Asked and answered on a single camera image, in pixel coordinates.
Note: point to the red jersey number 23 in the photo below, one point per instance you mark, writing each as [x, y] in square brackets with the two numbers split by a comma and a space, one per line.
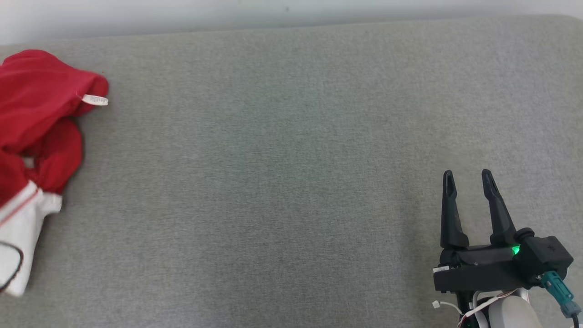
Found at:
[36, 100]

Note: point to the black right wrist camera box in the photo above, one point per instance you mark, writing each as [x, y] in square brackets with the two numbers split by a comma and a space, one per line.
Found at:
[546, 255]

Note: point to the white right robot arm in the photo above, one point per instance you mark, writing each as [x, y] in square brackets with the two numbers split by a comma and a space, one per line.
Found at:
[510, 313]

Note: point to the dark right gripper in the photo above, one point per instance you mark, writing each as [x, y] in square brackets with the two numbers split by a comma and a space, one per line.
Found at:
[478, 271]

